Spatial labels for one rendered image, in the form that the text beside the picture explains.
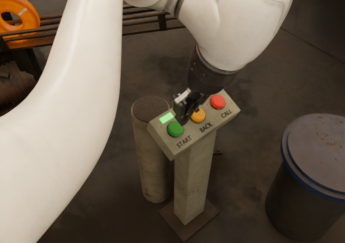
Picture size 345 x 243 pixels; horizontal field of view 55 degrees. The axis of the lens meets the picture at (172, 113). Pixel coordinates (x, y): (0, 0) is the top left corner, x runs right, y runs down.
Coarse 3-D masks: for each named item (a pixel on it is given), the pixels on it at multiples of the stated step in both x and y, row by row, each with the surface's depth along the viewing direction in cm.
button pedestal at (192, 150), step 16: (224, 96) 91; (208, 112) 88; (224, 112) 89; (160, 128) 83; (192, 128) 85; (208, 128) 86; (160, 144) 85; (176, 144) 82; (192, 144) 84; (208, 144) 94; (176, 160) 101; (192, 160) 94; (208, 160) 102; (176, 176) 108; (192, 176) 101; (208, 176) 111; (176, 192) 116; (192, 192) 110; (176, 208) 125; (192, 208) 120; (208, 208) 133; (176, 224) 128; (192, 224) 128
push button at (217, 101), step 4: (216, 96) 89; (220, 96) 90; (212, 100) 89; (216, 100) 89; (220, 100) 89; (224, 100) 89; (212, 104) 89; (216, 104) 88; (220, 104) 89; (224, 104) 89; (220, 108) 89
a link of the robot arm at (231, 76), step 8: (192, 56) 55; (200, 56) 51; (192, 64) 55; (200, 64) 52; (208, 64) 51; (200, 72) 54; (208, 72) 52; (216, 72) 51; (224, 72) 51; (232, 72) 52; (200, 80) 55; (208, 80) 54; (216, 80) 54; (224, 80) 54; (232, 80) 55
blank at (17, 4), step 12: (0, 0) 92; (12, 0) 92; (24, 0) 94; (0, 12) 94; (12, 12) 95; (24, 12) 95; (36, 12) 98; (0, 24) 97; (24, 24) 98; (36, 24) 98; (12, 36) 101
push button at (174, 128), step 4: (172, 124) 83; (176, 124) 83; (168, 128) 83; (172, 128) 83; (176, 128) 83; (180, 128) 83; (172, 132) 82; (176, 132) 82; (180, 132) 83; (176, 136) 83
